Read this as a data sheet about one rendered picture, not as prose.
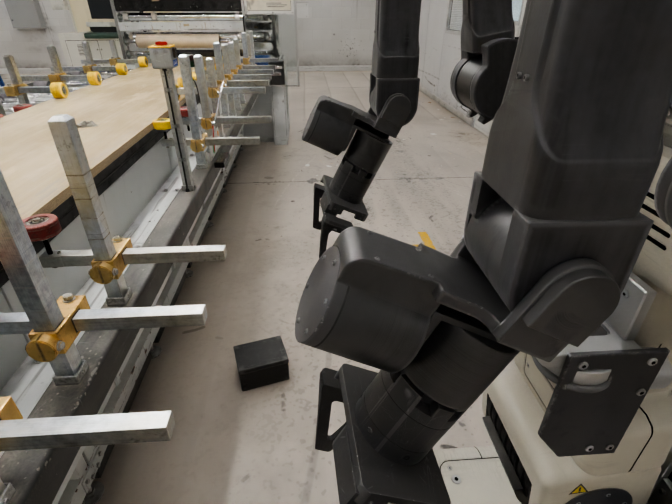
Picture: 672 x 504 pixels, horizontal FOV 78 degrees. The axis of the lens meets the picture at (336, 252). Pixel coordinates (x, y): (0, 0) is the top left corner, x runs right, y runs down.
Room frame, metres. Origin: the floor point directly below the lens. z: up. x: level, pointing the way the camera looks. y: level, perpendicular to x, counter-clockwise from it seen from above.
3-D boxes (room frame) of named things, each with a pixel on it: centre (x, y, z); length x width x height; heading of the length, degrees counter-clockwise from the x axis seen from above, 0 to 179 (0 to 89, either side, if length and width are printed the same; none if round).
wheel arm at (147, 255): (0.88, 0.49, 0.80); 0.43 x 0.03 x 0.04; 94
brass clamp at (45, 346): (0.61, 0.52, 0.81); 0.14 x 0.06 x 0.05; 4
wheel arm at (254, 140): (1.87, 0.56, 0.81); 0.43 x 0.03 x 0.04; 94
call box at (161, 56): (1.57, 0.59, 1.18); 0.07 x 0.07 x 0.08; 4
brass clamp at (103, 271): (0.86, 0.54, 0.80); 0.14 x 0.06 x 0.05; 4
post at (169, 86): (1.57, 0.59, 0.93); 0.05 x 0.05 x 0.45; 4
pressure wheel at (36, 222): (0.86, 0.69, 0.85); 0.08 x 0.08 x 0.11
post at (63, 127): (0.83, 0.54, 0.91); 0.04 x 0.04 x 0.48; 4
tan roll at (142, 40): (4.64, 1.36, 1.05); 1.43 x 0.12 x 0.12; 94
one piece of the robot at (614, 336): (0.42, -0.27, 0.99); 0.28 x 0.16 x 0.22; 4
